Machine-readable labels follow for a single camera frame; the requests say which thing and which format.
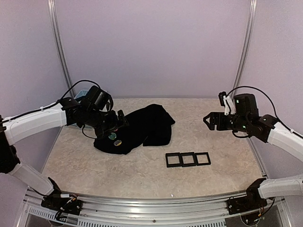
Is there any green round brooch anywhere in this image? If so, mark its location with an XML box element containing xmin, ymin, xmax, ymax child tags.
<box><xmin>108</xmin><ymin>132</ymin><xmax>117</xmax><ymax>140</ymax></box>

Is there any black square frame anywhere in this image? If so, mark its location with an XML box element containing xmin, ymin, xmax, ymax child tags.
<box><xmin>165</xmin><ymin>153</ymin><xmax>182</xmax><ymax>168</ymax></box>
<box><xmin>180</xmin><ymin>152</ymin><xmax>197</xmax><ymax>167</ymax></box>
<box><xmin>194</xmin><ymin>152</ymin><xmax>211</xmax><ymax>166</ymax></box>

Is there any middle black square frame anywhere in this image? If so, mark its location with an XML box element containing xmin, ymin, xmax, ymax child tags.
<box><xmin>180</xmin><ymin>152</ymin><xmax>197</xmax><ymax>167</ymax></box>

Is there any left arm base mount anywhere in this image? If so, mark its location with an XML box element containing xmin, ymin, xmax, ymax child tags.
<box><xmin>41</xmin><ymin>177</ymin><xmax>83</xmax><ymax>221</ymax></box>

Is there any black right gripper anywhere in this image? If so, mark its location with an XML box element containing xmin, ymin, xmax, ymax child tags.
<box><xmin>204</xmin><ymin>112</ymin><xmax>250</xmax><ymax>133</ymax></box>

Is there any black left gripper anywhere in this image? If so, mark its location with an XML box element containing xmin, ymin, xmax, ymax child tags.
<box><xmin>85</xmin><ymin>109</ymin><xmax>129</xmax><ymax>140</ymax></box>

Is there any light blue plastic basket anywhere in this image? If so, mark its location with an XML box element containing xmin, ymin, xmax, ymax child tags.
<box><xmin>71</xmin><ymin>89</ymin><xmax>92</xmax><ymax>129</ymax></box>

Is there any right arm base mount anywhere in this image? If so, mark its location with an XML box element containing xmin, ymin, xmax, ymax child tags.
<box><xmin>226</xmin><ymin>178</ymin><xmax>275</xmax><ymax>217</ymax></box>

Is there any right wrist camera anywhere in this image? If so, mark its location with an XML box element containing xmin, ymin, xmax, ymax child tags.
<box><xmin>218</xmin><ymin>92</ymin><xmax>259</xmax><ymax>116</ymax></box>

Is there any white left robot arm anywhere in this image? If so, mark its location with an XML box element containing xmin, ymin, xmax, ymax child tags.
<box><xmin>0</xmin><ymin>97</ymin><xmax>128</xmax><ymax>210</ymax></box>

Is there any right black square frame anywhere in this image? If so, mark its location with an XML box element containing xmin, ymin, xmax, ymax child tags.
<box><xmin>194</xmin><ymin>152</ymin><xmax>211</xmax><ymax>166</ymax></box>

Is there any front aluminium rail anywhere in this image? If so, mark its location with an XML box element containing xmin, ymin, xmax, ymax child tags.
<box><xmin>22</xmin><ymin>189</ymin><xmax>287</xmax><ymax>227</ymax></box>

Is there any left black square frame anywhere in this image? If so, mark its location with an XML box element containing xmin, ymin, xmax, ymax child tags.
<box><xmin>165</xmin><ymin>153</ymin><xmax>182</xmax><ymax>168</ymax></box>

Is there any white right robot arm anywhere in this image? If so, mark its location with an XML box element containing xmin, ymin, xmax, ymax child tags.
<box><xmin>203</xmin><ymin>111</ymin><xmax>303</xmax><ymax>210</ymax></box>

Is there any black garment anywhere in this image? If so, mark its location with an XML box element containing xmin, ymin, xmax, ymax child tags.
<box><xmin>93</xmin><ymin>104</ymin><xmax>176</xmax><ymax>155</ymax></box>

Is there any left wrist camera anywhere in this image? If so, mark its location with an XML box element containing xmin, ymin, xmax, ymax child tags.
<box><xmin>81</xmin><ymin>86</ymin><xmax>114</xmax><ymax>112</ymax></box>

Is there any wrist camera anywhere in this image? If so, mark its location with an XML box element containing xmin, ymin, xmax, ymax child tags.
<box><xmin>218</xmin><ymin>92</ymin><xmax>259</xmax><ymax>116</ymax></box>
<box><xmin>81</xmin><ymin>86</ymin><xmax>114</xmax><ymax>112</ymax></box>

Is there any right aluminium corner post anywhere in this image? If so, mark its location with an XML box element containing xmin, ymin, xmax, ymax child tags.
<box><xmin>233</xmin><ymin>0</ymin><xmax>257</xmax><ymax>88</ymax></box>

